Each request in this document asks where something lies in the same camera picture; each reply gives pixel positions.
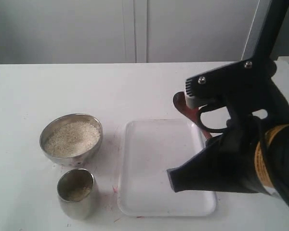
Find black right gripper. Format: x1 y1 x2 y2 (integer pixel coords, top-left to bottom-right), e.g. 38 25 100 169
167 116 274 193

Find brown wooden spoon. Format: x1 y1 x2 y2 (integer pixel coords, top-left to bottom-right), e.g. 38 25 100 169
172 91 200 128

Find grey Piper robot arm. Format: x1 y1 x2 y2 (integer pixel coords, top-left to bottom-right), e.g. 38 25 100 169
167 116 289 207

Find small steel cup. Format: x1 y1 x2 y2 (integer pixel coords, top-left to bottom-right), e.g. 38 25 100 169
56 168 98 220

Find steel bowl of rice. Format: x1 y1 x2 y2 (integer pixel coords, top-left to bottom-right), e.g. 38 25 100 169
39 114 103 167

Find white plastic tray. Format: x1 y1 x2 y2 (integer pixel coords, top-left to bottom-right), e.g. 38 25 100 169
118 119 217 217

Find white cabinet doors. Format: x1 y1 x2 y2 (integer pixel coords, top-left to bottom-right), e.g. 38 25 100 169
0 0 270 64

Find dark vertical post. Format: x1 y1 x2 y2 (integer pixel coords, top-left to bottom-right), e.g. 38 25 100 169
241 0 289 60

